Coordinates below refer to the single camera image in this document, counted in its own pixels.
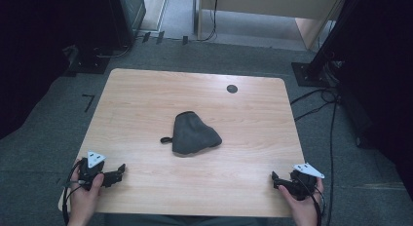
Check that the dark curtain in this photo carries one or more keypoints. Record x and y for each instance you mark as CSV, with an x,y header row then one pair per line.
x,y
29,57
383,73

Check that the person's dark trousers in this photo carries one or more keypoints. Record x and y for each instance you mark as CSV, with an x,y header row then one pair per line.
x,y
181,220

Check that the person's right hand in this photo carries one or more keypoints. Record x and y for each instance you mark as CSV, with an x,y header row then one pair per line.
x,y
302,208

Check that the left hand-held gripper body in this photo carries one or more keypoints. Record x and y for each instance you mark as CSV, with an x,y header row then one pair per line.
x,y
92,169

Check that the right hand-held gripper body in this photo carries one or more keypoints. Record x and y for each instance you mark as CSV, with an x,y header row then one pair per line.
x,y
303,182

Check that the black floor tape strip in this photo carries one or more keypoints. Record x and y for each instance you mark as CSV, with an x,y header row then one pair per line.
x,y
185,40

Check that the black flat stand base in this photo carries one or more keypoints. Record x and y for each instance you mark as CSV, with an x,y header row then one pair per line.
x,y
89,62

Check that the person's left hand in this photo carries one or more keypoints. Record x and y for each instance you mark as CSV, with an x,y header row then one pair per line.
x,y
83,200

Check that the dark cloth with yellow lining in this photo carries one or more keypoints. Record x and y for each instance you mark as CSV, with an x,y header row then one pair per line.
x,y
195,135

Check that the black round table grommet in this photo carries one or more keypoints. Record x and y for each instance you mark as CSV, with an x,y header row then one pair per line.
x,y
232,88

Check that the black metal stand with base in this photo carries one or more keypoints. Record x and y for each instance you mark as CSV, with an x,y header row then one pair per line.
x,y
319,67

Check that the black cabinet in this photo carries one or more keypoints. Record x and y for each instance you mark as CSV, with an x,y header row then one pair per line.
x,y
128,15

